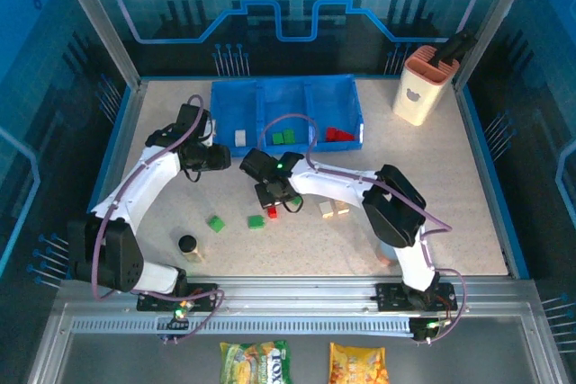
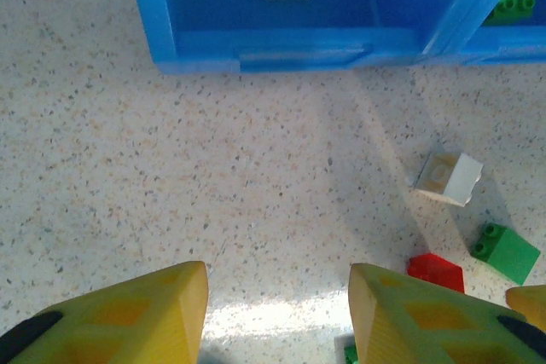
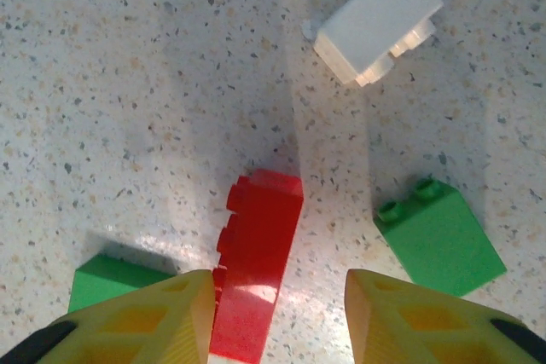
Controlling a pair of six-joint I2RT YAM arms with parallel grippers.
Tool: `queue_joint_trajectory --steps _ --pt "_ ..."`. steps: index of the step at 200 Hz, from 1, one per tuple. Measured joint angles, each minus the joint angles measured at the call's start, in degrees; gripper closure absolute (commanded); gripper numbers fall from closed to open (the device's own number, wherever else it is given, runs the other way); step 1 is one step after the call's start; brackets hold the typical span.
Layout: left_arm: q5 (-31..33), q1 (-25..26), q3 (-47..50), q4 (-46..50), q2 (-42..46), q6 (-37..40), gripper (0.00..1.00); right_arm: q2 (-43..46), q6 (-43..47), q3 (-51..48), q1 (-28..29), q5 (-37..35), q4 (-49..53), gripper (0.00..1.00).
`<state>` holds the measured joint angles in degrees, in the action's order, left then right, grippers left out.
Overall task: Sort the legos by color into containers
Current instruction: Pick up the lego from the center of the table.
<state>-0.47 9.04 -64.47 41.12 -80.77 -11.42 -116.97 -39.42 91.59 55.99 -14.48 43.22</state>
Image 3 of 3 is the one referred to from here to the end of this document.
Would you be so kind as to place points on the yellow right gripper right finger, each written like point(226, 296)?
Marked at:
point(426, 330)

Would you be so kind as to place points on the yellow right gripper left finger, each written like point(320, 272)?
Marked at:
point(141, 321)

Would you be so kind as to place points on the green lego brick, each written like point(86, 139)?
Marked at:
point(106, 283)
point(439, 244)

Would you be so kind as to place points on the long red lego brick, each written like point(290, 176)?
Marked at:
point(260, 244)

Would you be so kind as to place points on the small white lego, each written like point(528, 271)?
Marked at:
point(375, 19)

